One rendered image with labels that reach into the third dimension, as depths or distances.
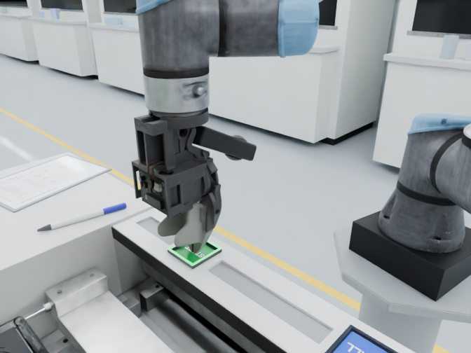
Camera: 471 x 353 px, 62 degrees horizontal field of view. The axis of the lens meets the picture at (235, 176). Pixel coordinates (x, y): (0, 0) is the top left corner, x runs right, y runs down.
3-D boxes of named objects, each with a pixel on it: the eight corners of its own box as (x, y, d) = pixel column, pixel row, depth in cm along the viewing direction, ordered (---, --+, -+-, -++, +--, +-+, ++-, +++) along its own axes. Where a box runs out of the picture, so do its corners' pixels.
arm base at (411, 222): (399, 205, 86) (409, 163, 82) (474, 234, 76) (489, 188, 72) (363, 227, 76) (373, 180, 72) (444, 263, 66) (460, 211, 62)
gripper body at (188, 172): (134, 202, 51) (123, 111, 46) (186, 181, 56) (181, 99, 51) (170, 224, 46) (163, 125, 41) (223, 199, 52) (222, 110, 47)
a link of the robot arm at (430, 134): (440, 171, 78) (459, 104, 73) (490, 202, 66) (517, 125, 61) (385, 171, 76) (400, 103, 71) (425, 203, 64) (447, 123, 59)
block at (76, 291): (58, 318, 56) (54, 302, 54) (48, 306, 58) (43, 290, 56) (108, 290, 61) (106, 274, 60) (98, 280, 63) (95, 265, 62)
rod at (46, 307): (22, 328, 53) (19, 320, 52) (17, 322, 54) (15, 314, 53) (55, 310, 56) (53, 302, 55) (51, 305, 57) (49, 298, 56)
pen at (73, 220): (36, 229, 59) (126, 203, 66) (36, 226, 60) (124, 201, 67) (38, 234, 60) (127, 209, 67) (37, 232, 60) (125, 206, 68)
